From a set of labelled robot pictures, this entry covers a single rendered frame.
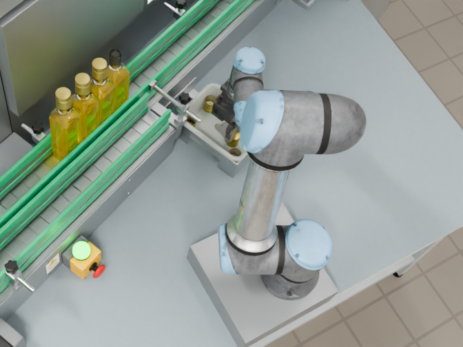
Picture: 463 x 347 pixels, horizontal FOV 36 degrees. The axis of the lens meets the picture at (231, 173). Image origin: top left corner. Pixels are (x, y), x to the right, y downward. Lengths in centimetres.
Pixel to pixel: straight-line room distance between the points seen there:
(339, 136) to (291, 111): 10
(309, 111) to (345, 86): 99
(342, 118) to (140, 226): 79
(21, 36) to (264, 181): 61
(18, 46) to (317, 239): 79
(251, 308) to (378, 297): 111
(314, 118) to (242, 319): 66
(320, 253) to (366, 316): 118
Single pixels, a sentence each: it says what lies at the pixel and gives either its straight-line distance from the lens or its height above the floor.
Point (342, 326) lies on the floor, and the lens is 274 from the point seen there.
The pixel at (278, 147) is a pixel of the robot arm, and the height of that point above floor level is 141.
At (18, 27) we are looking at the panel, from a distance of 157.
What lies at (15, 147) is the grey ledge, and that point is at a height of 88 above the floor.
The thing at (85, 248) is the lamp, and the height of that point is 85.
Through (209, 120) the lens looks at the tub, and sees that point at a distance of 207.
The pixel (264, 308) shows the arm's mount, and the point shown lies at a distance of 179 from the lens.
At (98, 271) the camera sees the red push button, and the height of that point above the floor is 81.
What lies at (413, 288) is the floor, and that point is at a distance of 289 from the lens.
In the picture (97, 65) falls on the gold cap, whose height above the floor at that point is 116.
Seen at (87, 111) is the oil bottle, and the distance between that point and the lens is 170.
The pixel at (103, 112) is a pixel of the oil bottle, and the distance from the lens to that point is 178.
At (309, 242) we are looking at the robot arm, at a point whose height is 106.
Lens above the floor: 250
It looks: 60 degrees down
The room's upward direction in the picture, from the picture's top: 19 degrees clockwise
